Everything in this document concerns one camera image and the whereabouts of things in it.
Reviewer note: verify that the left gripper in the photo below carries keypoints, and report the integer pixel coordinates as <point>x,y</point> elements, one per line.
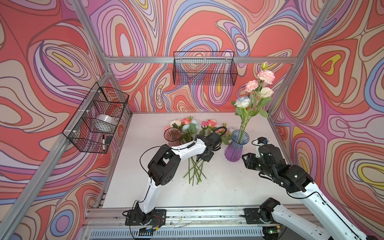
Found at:
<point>208,159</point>

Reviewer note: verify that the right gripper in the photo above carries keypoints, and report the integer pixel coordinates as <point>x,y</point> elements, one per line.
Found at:
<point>250,158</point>

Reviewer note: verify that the blue white rose stem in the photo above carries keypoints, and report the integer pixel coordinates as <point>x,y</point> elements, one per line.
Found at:
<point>243,109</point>

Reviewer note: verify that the pink carnation stem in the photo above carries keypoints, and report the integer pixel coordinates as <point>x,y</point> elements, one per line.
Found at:
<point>264,78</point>

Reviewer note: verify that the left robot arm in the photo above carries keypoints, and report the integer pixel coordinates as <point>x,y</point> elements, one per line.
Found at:
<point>164,164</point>

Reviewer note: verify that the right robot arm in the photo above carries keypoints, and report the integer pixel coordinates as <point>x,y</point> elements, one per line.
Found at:
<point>299,185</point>

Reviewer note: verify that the purple glass vase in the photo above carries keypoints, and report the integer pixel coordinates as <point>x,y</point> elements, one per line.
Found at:
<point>234,151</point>

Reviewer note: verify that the pink grey glass vase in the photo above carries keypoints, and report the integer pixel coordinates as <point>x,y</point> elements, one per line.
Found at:
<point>173,136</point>

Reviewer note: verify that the red pink rose stem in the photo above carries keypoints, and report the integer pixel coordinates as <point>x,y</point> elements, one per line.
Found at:
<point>189,129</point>

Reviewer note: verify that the white rose stem on table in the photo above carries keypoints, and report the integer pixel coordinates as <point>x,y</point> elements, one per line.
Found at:
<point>178,126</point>

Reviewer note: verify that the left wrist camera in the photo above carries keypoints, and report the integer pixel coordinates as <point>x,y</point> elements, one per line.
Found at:
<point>217,133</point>

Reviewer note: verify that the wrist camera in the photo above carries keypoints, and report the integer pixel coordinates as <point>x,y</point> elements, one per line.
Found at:
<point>217,133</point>
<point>262,141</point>

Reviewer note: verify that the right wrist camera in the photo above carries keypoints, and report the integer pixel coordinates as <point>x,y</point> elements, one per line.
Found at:
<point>262,141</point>

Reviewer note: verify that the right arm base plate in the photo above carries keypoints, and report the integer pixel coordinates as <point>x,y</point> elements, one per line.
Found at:
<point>259,216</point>

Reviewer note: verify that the black wire basket back wall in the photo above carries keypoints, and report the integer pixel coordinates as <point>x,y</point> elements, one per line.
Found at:
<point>204,68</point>

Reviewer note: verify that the black wire basket wall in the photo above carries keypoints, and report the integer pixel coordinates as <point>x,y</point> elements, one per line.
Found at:
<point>100,114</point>
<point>204,68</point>

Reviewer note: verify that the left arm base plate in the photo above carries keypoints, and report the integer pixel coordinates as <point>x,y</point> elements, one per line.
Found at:
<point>136,217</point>

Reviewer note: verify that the black wire basket left wall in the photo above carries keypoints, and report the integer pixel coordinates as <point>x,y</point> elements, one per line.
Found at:
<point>100,114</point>

